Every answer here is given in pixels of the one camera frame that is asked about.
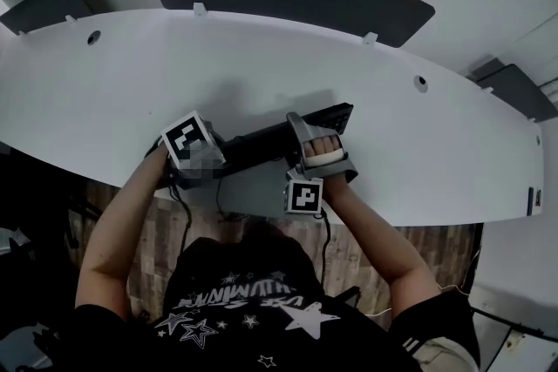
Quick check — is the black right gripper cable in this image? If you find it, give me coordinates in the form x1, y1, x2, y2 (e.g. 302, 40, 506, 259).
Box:
319, 210, 333, 291

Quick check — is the small desk edge socket box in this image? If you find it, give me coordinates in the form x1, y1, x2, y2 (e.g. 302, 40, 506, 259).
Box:
526, 186, 544, 217

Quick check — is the person's right forearm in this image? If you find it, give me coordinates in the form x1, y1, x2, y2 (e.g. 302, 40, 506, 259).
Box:
321, 177, 442, 298

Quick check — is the black star print t-shirt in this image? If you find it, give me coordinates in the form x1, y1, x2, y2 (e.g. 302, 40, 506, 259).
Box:
72, 224, 483, 372

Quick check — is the person's right hand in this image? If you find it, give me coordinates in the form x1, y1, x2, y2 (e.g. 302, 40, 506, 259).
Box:
304, 135, 341, 157

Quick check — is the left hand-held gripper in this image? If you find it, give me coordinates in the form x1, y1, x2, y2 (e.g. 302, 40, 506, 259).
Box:
160, 110, 228, 191

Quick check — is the black keyboard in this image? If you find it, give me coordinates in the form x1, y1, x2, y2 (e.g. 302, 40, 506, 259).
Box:
221, 101, 356, 172

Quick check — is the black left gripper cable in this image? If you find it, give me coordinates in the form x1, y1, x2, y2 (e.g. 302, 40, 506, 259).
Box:
167, 179, 195, 263

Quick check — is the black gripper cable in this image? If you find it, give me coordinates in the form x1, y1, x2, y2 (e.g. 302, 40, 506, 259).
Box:
319, 210, 333, 291
167, 179, 195, 263

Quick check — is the person's left forearm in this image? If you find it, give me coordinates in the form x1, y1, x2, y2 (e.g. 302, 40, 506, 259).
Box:
77, 144, 174, 278

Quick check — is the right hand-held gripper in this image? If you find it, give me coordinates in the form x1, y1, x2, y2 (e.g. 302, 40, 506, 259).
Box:
284, 112, 360, 215

